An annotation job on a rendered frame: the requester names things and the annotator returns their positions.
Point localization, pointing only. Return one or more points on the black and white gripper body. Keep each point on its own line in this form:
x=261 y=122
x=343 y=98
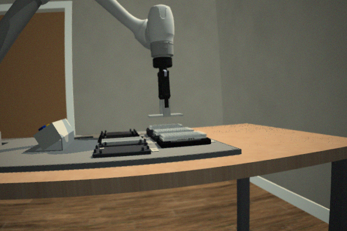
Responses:
x=162 y=63

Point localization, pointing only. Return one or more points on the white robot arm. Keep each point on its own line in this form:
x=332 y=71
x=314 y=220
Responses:
x=155 y=33

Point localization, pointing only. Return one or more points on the cream operator panel with buttons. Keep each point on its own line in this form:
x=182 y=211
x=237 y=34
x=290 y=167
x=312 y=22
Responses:
x=48 y=136

